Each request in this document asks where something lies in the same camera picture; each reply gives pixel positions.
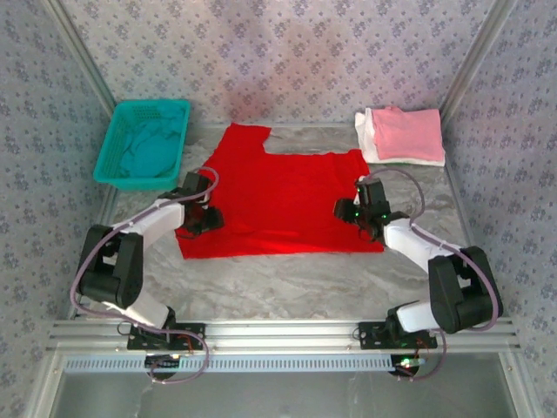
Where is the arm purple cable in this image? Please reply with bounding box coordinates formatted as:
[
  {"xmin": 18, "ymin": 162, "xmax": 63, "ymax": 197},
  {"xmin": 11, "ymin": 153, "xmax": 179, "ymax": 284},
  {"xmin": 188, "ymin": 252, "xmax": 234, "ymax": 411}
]
[
  {"xmin": 363, "ymin": 168, "xmax": 500, "ymax": 383},
  {"xmin": 70, "ymin": 167, "xmax": 219, "ymax": 384}
]

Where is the red t-shirt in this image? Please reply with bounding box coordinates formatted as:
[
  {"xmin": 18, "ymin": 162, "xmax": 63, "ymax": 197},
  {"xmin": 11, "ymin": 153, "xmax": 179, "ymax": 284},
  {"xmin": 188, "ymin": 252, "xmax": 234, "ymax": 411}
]
[{"xmin": 175, "ymin": 123, "xmax": 386, "ymax": 260}]

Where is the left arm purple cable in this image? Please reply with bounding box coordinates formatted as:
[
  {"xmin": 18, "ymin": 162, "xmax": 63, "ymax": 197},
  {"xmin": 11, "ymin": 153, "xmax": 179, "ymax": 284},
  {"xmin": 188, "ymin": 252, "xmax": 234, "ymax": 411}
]
[{"xmin": 70, "ymin": 167, "xmax": 219, "ymax": 384}]

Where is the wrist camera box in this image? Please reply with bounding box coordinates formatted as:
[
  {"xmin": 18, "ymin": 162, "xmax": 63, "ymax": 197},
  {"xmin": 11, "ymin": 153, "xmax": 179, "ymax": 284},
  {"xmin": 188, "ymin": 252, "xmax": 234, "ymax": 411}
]
[
  {"xmin": 354, "ymin": 175, "xmax": 385, "ymax": 205},
  {"xmin": 182, "ymin": 172, "xmax": 211, "ymax": 198}
]

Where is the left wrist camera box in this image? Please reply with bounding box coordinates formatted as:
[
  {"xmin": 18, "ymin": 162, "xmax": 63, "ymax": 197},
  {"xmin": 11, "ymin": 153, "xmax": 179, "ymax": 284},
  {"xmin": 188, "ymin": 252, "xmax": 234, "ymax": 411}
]
[{"xmin": 182, "ymin": 172, "xmax": 211, "ymax": 198}]

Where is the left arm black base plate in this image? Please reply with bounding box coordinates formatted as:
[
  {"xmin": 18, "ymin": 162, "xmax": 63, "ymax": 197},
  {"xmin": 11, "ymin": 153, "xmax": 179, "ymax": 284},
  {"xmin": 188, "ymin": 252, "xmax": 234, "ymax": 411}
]
[{"xmin": 126, "ymin": 322, "xmax": 206, "ymax": 351}]

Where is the folded white t-shirt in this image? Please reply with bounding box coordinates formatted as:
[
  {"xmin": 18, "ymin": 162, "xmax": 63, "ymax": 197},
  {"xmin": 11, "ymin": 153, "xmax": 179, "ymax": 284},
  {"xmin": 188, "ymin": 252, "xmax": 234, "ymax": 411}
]
[{"xmin": 354, "ymin": 107, "xmax": 446, "ymax": 167}]

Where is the folded pink t-shirt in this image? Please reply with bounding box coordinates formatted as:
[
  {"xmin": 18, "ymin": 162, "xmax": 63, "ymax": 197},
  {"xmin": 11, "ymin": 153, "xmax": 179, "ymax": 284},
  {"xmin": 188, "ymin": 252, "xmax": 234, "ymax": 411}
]
[{"xmin": 370, "ymin": 105, "xmax": 446, "ymax": 162}]

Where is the aluminium mounting rail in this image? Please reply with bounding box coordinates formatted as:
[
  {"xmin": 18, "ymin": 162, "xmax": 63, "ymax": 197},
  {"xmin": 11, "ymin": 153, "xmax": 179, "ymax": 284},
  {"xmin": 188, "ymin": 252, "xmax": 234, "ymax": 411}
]
[{"xmin": 47, "ymin": 319, "xmax": 521, "ymax": 352}]

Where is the teal plastic basket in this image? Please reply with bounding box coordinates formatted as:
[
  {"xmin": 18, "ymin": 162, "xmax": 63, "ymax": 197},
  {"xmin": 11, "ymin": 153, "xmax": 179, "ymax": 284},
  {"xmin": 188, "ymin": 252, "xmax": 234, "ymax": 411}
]
[{"xmin": 93, "ymin": 98, "xmax": 192, "ymax": 192}]

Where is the teal t-shirt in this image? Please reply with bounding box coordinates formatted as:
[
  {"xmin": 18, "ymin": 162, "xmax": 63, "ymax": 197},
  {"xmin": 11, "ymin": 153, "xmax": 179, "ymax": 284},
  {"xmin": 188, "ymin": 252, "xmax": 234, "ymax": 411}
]
[{"xmin": 119, "ymin": 107, "xmax": 188, "ymax": 179}]

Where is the grey slotted cable duct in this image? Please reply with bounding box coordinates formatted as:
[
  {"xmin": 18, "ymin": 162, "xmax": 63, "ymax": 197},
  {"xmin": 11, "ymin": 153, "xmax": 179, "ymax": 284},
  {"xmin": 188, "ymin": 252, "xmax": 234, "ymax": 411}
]
[{"xmin": 63, "ymin": 353, "xmax": 395, "ymax": 374}]

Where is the aluminium frame post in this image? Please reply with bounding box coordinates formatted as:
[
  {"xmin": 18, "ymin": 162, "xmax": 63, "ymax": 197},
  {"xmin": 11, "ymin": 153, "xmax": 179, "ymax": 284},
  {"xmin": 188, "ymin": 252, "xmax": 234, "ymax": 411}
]
[
  {"xmin": 438, "ymin": 0, "xmax": 520, "ymax": 117},
  {"xmin": 43, "ymin": 0, "xmax": 121, "ymax": 112}
]

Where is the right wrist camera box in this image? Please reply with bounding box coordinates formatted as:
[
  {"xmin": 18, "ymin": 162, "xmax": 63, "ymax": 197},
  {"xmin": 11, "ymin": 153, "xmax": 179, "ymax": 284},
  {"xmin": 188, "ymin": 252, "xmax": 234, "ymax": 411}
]
[{"xmin": 354, "ymin": 175, "xmax": 385, "ymax": 205}]

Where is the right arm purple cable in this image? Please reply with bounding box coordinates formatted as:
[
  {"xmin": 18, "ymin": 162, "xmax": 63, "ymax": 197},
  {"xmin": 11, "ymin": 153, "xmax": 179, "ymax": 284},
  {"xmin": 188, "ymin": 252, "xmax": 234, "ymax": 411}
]
[{"xmin": 363, "ymin": 168, "xmax": 500, "ymax": 383}]

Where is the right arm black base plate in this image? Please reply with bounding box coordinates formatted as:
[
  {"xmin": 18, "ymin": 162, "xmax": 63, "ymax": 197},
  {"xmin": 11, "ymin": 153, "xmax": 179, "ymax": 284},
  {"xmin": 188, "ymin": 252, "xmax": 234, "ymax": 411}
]
[{"xmin": 357, "ymin": 320, "xmax": 439, "ymax": 351}]

